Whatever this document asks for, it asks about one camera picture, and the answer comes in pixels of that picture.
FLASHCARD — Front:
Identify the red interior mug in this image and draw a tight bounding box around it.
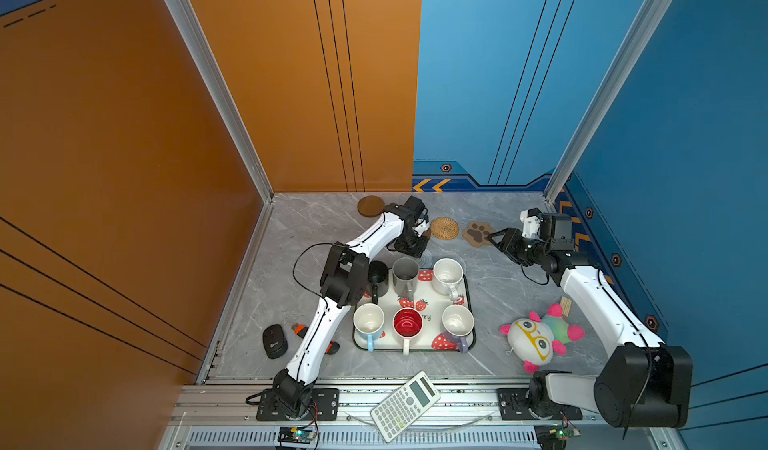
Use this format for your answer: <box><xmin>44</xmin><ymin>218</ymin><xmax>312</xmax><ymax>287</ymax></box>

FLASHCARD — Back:
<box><xmin>393</xmin><ymin>307</ymin><xmax>423</xmax><ymax>355</ymax></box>

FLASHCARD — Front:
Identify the white mug purple handle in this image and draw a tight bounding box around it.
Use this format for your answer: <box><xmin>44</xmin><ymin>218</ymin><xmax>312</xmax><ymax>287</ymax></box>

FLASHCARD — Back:
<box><xmin>442</xmin><ymin>304</ymin><xmax>475</xmax><ymax>353</ymax></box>

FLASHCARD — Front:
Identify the grey blue woven coaster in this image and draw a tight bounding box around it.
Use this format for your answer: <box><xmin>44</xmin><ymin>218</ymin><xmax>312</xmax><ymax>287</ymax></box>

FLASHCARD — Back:
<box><xmin>419</xmin><ymin>250</ymin><xmax>434</xmax><ymax>269</ymax></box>

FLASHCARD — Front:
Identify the white mug blue handle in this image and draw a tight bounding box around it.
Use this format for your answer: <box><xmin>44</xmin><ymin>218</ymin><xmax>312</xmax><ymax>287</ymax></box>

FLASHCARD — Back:
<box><xmin>353</xmin><ymin>303</ymin><xmax>385</xmax><ymax>352</ymax></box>

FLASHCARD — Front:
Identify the black mug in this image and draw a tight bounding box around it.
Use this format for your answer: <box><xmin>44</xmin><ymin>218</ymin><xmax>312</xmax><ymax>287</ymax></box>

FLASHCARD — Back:
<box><xmin>364</xmin><ymin>260</ymin><xmax>389</xmax><ymax>304</ymax></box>

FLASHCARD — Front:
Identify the aluminium corner post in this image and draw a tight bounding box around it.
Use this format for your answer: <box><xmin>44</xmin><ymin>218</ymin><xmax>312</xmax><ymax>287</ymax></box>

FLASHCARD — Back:
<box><xmin>148</xmin><ymin>0</ymin><xmax>275</xmax><ymax>203</ymax></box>
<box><xmin>544</xmin><ymin>0</ymin><xmax>674</xmax><ymax>206</ymax></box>

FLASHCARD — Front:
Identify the small wooden block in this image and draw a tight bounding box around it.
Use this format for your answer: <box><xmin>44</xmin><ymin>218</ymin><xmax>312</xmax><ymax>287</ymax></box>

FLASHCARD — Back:
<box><xmin>560</xmin><ymin>296</ymin><xmax>573</xmax><ymax>318</ymax></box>

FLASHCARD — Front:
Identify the white unicorn plush toy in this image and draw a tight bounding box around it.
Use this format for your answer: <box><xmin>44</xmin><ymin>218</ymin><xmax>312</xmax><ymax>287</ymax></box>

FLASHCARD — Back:
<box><xmin>499</xmin><ymin>303</ymin><xmax>585</xmax><ymax>374</ymax></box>

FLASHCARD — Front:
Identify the white scientific calculator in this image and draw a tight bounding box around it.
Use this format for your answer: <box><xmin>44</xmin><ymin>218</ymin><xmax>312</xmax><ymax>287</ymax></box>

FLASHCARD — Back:
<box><xmin>370</xmin><ymin>371</ymin><xmax>441</xmax><ymax>443</ymax></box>

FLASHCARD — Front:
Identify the circuit board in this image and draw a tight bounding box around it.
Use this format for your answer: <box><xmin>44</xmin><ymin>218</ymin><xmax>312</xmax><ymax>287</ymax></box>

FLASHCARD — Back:
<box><xmin>275</xmin><ymin>426</ymin><xmax>320</xmax><ymax>449</ymax></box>
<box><xmin>535</xmin><ymin>426</ymin><xmax>581</xmax><ymax>450</ymax></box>

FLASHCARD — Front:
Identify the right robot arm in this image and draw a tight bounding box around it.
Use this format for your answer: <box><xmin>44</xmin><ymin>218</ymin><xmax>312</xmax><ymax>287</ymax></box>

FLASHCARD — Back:
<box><xmin>487</xmin><ymin>228</ymin><xmax>693</xmax><ymax>428</ymax></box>

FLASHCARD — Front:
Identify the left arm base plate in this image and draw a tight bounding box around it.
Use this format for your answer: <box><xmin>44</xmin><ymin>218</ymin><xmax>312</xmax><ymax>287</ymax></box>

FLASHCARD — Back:
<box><xmin>256</xmin><ymin>387</ymin><xmax>340</xmax><ymax>422</ymax></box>

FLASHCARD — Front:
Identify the grey metal mug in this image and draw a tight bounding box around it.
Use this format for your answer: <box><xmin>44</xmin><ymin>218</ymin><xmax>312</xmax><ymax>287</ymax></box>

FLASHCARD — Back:
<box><xmin>392</xmin><ymin>257</ymin><xmax>420</xmax><ymax>302</ymax></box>

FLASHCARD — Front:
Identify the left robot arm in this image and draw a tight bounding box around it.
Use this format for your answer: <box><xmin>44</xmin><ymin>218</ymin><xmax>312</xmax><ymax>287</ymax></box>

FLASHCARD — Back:
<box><xmin>269</xmin><ymin>196</ymin><xmax>429</xmax><ymax>419</ymax></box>

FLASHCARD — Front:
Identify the white speckled mug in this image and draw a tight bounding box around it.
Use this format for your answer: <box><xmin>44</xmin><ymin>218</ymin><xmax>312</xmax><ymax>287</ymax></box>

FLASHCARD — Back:
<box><xmin>432</xmin><ymin>258</ymin><xmax>464</xmax><ymax>302</ymax></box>

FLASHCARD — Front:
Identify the woven rattan coaster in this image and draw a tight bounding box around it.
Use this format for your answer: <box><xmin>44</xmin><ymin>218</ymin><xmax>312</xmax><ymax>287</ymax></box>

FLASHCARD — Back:
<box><xmin>430</xmin><ymin>217</ymin><xmax>460</xmax><ymax>240</ymax></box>

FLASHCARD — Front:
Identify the paw shaped wooden coaster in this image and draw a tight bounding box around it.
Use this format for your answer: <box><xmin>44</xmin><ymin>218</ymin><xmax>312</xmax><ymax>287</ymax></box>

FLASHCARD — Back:
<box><xmin>462</xmin><ymin>221</ymin><xmax>495</xmax><ymax>248</ymax></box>

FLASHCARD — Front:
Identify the black computer mouse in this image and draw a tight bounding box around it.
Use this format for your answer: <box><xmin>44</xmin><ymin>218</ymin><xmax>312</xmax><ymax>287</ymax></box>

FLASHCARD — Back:
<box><xmin>262</xmin><ymin>324</ymin><xmax>288</xmax><ymax>360</ymax></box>

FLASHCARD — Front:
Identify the black orange tool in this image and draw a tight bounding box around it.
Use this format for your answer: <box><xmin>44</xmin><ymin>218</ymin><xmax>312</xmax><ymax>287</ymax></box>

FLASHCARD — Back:
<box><xmin>292</xmin><ymin>323</ymin><xmax>340</xmax><ymax>355</ymax></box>

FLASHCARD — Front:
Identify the plain brown wooden coaster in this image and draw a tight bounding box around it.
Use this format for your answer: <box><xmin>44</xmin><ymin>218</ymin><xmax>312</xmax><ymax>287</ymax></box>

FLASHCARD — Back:
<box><xmin>357</xmin><ymin>195</ymin><xmax>386</xmax><ymax>218</ymax></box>

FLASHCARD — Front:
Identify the right circuit board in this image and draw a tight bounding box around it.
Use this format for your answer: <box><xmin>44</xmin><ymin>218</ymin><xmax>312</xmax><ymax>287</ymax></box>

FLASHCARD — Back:
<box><xmin>535</xmin><ymin>426</ymin><xmax>581</xmax><ymax>450</ymax></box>

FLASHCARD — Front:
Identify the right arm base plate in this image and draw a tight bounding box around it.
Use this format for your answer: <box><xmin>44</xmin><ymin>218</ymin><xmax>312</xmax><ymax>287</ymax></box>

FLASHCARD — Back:
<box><xmin>496</xmin><ymin>388</ymin><xmax>583</xmax><ymax>421</ymax></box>

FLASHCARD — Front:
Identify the left circuit board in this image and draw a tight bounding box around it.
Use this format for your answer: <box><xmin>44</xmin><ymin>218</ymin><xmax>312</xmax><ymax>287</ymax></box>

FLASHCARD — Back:
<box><xmin>275</xmin><ymin>426</ymin><xmax>320</xmax><ymax>449</ymax></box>

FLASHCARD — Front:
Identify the right aluminium corner post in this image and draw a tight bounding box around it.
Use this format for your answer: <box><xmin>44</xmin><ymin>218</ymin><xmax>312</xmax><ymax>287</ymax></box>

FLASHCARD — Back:
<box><xmin>544</xmin><ymin>0</ymin><xmax>674</xmax><ymax>206</ymax></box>

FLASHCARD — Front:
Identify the aluminium front rail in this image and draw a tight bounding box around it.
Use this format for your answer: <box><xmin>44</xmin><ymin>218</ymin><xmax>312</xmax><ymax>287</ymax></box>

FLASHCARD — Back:
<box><xmin>159</xmin><ymin>373</ymin><xmax>686</xmax><ymax>449</ymax></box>

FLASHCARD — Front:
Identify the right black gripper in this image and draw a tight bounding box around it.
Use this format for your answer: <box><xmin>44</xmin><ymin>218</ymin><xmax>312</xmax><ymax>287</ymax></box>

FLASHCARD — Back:
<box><xmin>487</xmin><ymin>227</ymin><xmax>550</xmax><ymax>266</ymax></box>

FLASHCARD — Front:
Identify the strawberry print serving tray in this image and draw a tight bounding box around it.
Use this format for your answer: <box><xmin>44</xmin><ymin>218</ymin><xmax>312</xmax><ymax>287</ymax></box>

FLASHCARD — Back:
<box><xmin>352</xmin><ymin>269</ymin><xmax>476</xmax><ymax>353</ymax></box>

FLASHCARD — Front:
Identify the left aluminium corner post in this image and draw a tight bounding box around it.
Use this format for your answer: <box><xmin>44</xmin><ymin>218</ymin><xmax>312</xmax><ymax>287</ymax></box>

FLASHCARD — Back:
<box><xmin>148</xmin><ymin>0</ymin><xmax>275</xmax><ymax>203</ymax></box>

